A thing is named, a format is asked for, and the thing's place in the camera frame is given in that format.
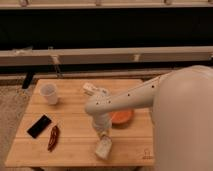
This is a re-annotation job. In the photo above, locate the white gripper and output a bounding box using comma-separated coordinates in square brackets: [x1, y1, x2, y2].
[92, 114, 112, 138]

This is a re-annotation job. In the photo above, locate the white sponge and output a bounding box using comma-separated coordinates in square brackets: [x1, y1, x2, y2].
[95, 136, 112, 160]

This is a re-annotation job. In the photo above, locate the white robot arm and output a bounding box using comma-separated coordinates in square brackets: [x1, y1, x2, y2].
[85, 65, 213, 171]

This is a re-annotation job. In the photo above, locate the orange ceramic bowl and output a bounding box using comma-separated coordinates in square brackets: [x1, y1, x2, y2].
[110, 109, 134, 125]

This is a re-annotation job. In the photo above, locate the wooden table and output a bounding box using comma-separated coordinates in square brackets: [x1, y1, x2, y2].
[5, 79, 154, 167]

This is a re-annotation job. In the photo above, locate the dried red chili pepper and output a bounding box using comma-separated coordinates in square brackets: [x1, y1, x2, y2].
[48, 125, 60, 151]

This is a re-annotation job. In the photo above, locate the black smartphone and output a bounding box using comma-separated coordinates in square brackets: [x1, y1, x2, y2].
[27, 115, 51, 138]

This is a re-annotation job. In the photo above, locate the translucent plastic cup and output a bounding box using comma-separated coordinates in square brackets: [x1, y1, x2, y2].
[39, 83, 58, 105]

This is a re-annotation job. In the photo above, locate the grey horizontal rail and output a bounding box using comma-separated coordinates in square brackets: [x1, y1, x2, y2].
[0, 46, 213, 66]

